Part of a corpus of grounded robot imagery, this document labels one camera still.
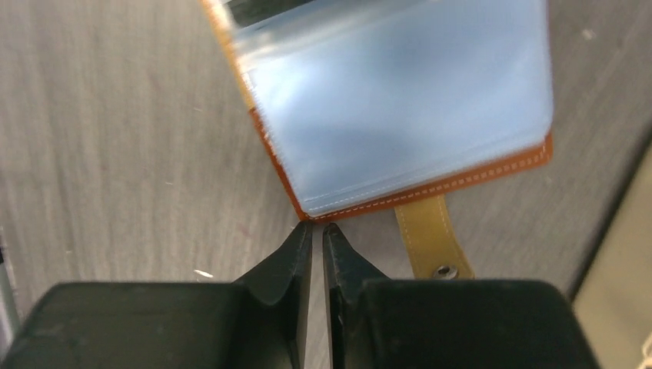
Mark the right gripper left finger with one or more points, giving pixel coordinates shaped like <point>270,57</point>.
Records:
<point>257,321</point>

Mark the beige oval card tray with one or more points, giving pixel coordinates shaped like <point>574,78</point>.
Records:
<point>614,302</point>

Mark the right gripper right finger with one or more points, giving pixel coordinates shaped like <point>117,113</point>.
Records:
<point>379,322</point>

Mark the brown leather card holder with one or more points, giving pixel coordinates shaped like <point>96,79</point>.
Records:
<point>368,105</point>

